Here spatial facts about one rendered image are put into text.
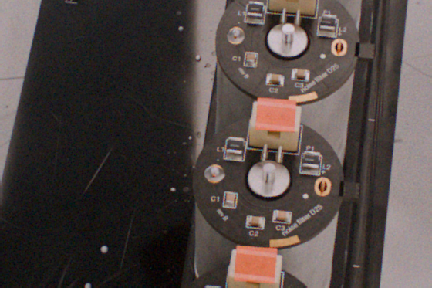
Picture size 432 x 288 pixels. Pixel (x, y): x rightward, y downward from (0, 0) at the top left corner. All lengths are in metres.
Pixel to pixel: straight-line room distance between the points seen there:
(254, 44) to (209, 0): 0.07
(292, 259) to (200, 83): 0.08
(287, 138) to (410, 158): 0.08
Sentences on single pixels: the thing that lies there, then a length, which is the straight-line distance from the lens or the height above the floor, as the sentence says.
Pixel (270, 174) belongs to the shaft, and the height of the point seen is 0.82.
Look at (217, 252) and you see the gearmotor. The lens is 0.32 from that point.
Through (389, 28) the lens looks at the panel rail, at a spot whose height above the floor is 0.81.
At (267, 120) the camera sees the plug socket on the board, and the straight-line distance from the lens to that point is 0.31.
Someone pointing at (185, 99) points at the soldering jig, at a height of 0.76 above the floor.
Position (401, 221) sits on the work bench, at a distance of 0.38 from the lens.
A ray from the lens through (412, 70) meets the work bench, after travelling 0.40.
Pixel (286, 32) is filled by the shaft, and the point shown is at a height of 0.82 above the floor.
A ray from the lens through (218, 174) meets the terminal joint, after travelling 0.32.
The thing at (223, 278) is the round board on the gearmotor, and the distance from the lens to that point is 0.31.
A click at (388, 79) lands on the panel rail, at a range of 0.33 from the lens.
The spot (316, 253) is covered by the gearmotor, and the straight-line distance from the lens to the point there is 0.32.
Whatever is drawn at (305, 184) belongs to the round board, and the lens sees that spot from 0.32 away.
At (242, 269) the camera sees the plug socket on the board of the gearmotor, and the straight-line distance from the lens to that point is 0.30.
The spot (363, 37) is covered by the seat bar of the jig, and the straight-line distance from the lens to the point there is 0.38.
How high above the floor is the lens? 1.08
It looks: 58 degrees down
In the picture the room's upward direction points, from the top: straight up
